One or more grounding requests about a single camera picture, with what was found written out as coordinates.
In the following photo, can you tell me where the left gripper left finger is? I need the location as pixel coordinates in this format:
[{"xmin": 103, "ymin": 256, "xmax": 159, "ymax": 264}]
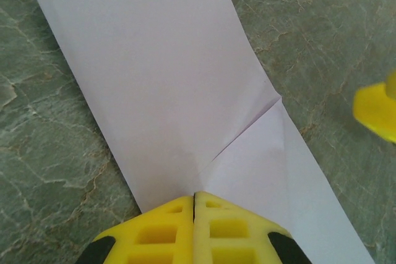
[{"xmin": 75, "ymin": 195, "xmax": 196, "ymax": 264}]

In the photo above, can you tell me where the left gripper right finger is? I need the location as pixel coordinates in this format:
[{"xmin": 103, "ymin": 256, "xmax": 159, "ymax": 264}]
[{"xmin": 193, "ymin": 190, "xmax": 314, "ymax": 264}]

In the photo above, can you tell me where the purple square paper sheet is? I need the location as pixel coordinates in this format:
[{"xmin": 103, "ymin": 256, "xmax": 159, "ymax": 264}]
[{"xmin": 20, "ymin": 0, "xmax": 377, "ymax": 264}]

